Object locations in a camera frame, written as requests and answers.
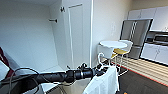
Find white shirt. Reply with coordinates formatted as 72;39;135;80
82;65;120;94

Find white hanger with shirt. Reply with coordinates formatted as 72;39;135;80
96;52;116;73

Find yellow stool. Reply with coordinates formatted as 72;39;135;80
113;48;129;76

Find round white table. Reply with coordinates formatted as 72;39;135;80
99;40;128;50

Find steel fridge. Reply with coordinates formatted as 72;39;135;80
119;18;154;60

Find white lower kitchen cabinets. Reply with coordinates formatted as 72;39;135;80
139;42;168;66

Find white kitchen cabinets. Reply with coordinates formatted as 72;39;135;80
127;5;168;33
139;42;168;66

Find black wardrobe hook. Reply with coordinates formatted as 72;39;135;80
48;18;59;24

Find dark door hinge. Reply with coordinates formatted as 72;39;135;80
59;6;66;13

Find white wardrobe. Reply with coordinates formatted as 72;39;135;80
0;0;73;94

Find white upper kitchen cabinets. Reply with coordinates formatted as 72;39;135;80
127;5;168;33

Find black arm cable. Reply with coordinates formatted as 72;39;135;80
8;67;44;94

